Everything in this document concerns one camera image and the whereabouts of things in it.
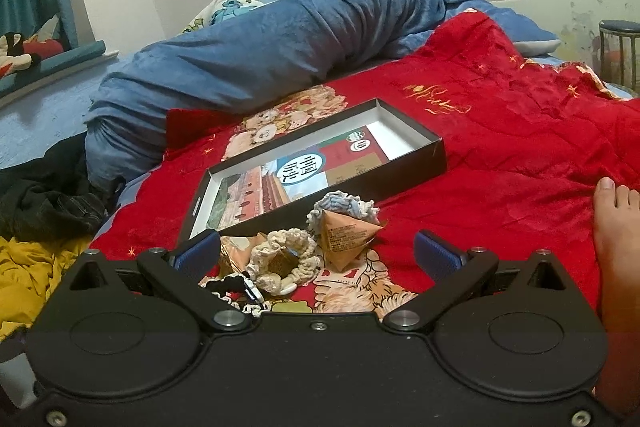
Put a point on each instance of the teal windowsill mat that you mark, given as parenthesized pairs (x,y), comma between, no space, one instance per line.
(55,64)

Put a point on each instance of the black white scrunchie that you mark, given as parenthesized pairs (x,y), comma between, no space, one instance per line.
(225,284)

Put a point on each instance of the yellow cloth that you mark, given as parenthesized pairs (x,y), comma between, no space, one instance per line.
(35,277)

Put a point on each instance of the person's foot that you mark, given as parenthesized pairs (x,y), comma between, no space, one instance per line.
(617,257)

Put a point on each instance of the cream crochet scrunchie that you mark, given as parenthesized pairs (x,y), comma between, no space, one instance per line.
(260,252)

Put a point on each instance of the blue plush blanket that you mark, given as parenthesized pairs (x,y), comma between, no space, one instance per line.
(280,42)

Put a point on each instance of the dark clothes pile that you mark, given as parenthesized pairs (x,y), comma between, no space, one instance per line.
(45,192)

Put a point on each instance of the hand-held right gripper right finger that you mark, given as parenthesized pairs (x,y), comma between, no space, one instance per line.
(440,257)

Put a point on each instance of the red black plush toy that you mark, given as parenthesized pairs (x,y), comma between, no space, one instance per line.
(25,49)

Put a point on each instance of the floral pillow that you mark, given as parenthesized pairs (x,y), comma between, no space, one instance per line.
(227,7)

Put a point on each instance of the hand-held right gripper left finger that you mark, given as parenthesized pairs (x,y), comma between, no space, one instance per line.
(197,254)

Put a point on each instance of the black shallow box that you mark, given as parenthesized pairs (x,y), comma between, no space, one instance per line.
(400,167)

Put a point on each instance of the red bear printed blanket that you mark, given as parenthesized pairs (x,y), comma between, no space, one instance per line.
(510,147)

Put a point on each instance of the round metal stool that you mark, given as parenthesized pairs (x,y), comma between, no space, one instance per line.
(620,47)

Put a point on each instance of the orange pyramid snack packet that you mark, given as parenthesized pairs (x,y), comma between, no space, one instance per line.
(347,239)
(237,252)

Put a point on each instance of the colourful cover book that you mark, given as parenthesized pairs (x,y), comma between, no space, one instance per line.
(300,169)

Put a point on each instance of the blue white crochet scrunchie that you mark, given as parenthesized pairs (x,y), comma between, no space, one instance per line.
(340,202)

